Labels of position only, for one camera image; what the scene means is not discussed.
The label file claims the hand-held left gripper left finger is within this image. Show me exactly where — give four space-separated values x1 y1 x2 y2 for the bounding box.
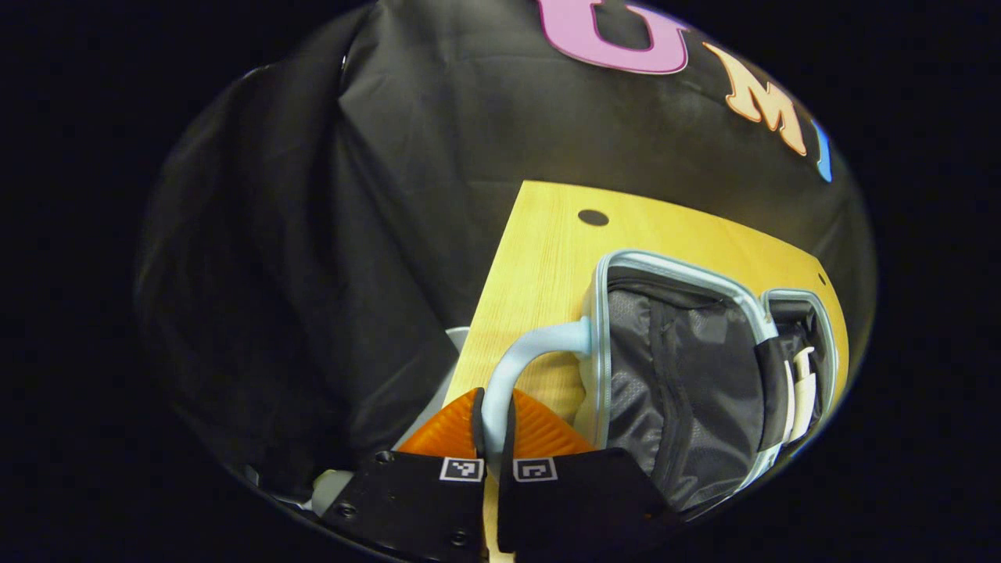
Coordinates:
321 386 488 563

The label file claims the black backdrop cloth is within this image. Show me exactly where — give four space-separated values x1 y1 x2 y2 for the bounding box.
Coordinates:
133 0 877 501

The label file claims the white pump bottle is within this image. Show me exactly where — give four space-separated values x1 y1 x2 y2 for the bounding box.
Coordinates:
791 346 820 444

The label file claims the light blue suitcase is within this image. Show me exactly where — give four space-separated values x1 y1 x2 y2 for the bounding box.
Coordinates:
480 249 842 518

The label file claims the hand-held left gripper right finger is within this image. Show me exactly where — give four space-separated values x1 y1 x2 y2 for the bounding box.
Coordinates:
496 389 679 558

